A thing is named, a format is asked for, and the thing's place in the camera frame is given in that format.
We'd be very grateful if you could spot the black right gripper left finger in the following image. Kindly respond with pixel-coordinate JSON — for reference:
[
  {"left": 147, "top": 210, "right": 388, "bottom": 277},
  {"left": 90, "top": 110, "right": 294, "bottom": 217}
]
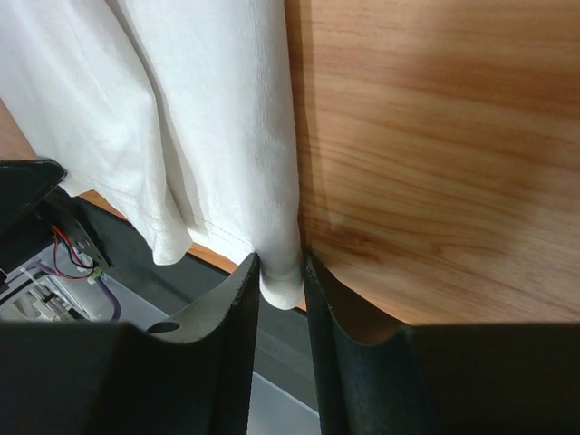
[{"left": 1, "top": 254, "right": 259, "bottom": 434}]

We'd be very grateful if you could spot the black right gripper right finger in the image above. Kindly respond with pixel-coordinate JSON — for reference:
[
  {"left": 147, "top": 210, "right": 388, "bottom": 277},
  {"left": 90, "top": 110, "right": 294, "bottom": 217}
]
[{"left": 304, "top": 254, "right": 579, "bottom": 434}]

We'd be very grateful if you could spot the white and green raglan t-shirt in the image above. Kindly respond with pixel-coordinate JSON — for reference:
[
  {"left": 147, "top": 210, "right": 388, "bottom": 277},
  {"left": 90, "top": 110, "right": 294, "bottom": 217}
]
[{"left": 1, "top": 1, "right": 304, "bottom": 310}]

